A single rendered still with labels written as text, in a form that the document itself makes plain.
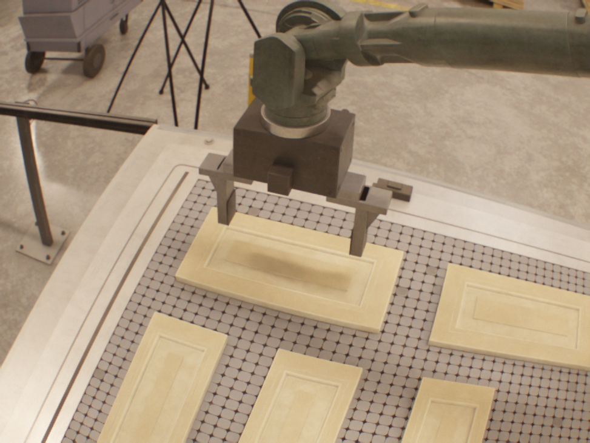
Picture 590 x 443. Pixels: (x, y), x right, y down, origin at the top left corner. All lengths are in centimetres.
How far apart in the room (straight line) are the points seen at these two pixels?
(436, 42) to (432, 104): 291
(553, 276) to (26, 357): 147
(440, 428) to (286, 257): 62
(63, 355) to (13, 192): 211
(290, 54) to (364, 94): 276
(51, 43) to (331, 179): 328
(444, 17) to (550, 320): 91
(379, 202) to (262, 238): 40
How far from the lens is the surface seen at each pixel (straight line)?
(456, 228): 194
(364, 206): 154
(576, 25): 108
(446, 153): 368
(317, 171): 147
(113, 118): 244
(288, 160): 147
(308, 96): 135
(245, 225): 185
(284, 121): 142
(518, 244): 195
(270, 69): 134
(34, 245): 326
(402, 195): 197
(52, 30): 437
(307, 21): 138
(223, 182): 162
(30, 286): 309
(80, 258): 190
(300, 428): 147
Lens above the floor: 216
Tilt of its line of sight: 43 degrees down
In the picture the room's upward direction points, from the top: 3 degrees clockwise
